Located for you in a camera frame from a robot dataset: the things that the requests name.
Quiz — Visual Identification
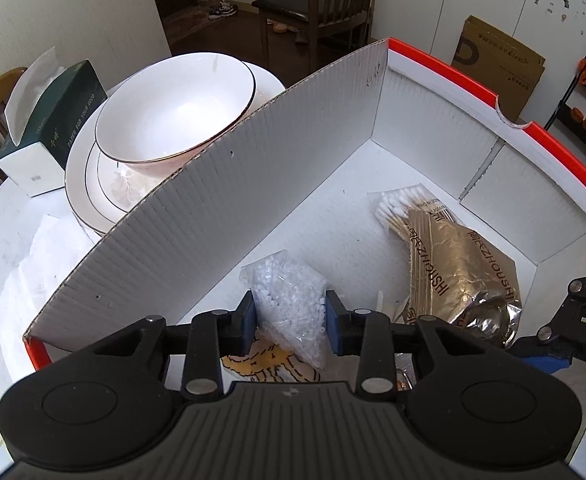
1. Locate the red cardboard box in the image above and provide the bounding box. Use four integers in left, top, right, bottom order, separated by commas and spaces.
22, 37, 586, 392

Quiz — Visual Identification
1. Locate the green white tissue box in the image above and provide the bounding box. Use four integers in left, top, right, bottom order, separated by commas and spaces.
0, 46, 108, 199

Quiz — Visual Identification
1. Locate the black wire rack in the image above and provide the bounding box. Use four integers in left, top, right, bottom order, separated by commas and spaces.
543, 19, 586, 183

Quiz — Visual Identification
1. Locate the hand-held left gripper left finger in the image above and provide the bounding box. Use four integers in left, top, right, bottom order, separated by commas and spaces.
88, 290, 259, 402

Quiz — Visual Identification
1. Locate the white bowl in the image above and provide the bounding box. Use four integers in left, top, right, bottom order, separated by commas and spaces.
94, 52, 257, 179

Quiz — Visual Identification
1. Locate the bag of white beads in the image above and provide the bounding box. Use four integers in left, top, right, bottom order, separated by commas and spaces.
240, 259, 332, 369

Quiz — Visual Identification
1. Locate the white paper towel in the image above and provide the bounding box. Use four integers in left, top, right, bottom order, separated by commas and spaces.
0, 212, 110, 357

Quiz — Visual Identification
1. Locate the cotton swabs pack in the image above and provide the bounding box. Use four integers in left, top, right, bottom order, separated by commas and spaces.
368, 185, 466, 262

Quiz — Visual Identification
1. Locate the dark chair with black seat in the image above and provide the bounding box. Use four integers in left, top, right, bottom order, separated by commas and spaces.
251, 0, 380, 59

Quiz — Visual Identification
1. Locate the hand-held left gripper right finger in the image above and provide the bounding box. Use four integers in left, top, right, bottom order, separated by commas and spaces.
324, 289, 506, 402

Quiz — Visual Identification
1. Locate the pair of sneakers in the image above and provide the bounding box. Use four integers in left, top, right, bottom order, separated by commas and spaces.
208, 2, 240, 21

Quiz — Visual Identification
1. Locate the gold foil packet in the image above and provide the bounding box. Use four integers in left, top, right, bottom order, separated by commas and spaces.
425, 220, 524, 349
404, 207, 454, 324

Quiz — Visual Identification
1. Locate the stack of white plates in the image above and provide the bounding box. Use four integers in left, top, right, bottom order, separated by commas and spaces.
64, 60, 288, 237

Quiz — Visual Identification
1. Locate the yellow printed packet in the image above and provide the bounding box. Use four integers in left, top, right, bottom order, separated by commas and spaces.
221, 337, 322, 384

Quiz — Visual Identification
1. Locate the white plate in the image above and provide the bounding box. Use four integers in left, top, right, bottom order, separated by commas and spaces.
86, 62, 274, 223

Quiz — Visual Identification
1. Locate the brown cardboard carton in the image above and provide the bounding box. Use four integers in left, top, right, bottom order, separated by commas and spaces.
451, 15, 546, 124

